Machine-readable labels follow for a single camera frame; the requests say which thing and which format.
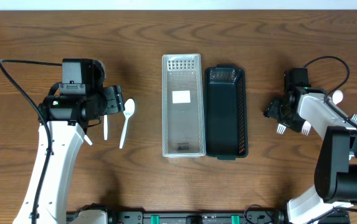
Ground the white plastic fork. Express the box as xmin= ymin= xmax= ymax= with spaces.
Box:
xmin=301 ymin=121 xmax=312 ymax=136
xmin=277 ymin=123 xmax=287 ymax=134
xmin=352 ymin=114 xmax=357 ymax=122

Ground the white plastic spoon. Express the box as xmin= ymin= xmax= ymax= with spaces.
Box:
xmin=331 ymin=90 xmax=344 ymax=105
xmin=84 ymin=135 xmax=93 ymax=146
xmin=103 ymin=115 xmax=108 ymax=140
xmin=119 ymin=98 xmax=135 ymax=149

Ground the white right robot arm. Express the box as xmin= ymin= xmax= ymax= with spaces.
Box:
xmin=264 ymin=68 xmax=357 ymax=223

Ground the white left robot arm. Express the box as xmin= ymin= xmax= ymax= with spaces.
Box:
xmin=14 ymin=58 xmax=125 ymax=223

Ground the dark green plastic basket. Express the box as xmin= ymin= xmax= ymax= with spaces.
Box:
xmin=204 ymin=65 xmax=249 ymax=160

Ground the clear plastic basket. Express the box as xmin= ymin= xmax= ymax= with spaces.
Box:
xmin=162 ymin=54 xmax=206 ymax=158

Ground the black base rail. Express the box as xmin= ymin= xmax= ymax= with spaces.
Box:
xmin=65 ymin=203 xmax=351 ymax=224

